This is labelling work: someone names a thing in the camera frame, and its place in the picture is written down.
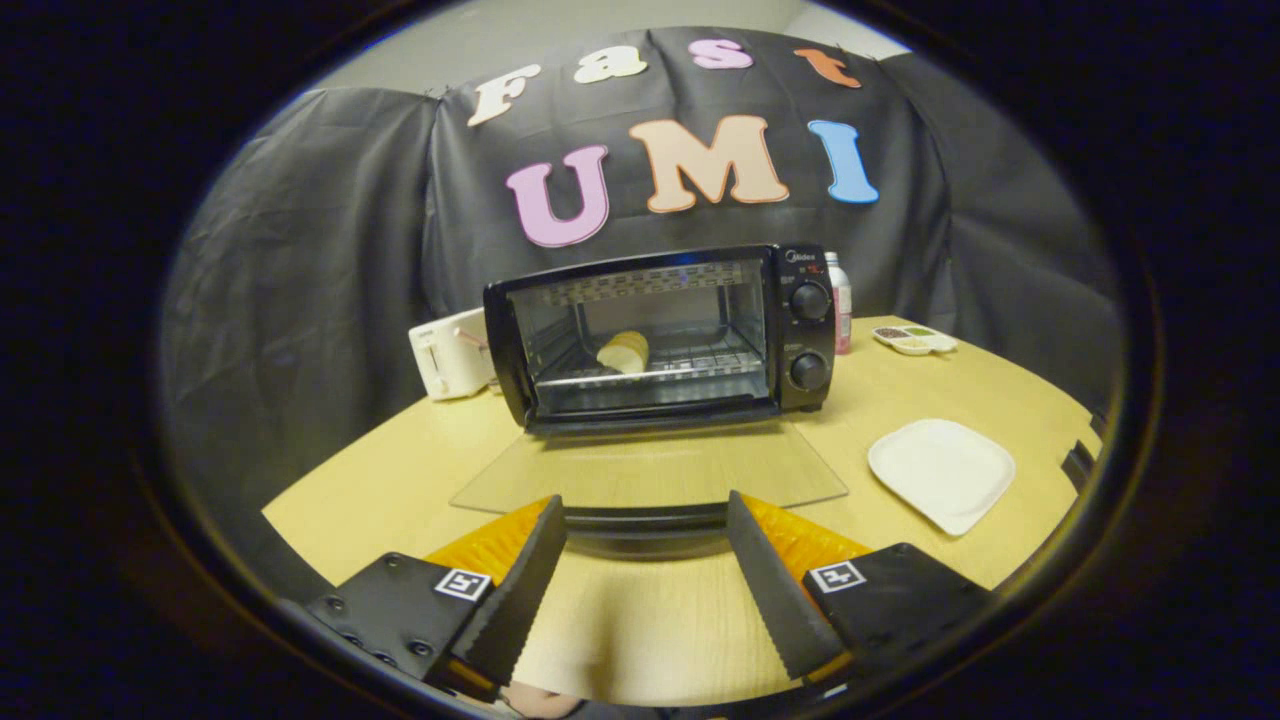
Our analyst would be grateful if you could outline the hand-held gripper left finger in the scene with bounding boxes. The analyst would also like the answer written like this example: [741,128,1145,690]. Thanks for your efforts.
[300,495,568,701]

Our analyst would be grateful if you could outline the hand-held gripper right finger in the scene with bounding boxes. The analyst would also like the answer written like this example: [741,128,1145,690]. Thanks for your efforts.
[726,490,996,691]

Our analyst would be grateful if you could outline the black toaster oven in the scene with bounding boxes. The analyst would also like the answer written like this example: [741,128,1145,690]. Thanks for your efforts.
[450,243,849,536]

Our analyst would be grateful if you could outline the pale bread roll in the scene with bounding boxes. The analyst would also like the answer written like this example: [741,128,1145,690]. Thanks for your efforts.
[597,331,650,375]

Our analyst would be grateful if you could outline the white pop-up toaster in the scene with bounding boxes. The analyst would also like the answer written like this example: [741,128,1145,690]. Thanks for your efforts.
[408,307,498,402]

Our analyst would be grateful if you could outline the white square plate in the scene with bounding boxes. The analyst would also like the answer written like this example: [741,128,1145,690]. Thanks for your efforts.
[867,418,1017,537]

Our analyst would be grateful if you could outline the white divided dish of beans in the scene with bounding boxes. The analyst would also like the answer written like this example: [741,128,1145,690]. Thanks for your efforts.
[872,325,958,357]

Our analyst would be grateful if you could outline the silver bottle with pink label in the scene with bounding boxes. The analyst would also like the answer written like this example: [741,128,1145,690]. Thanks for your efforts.
[825,251,853,356]

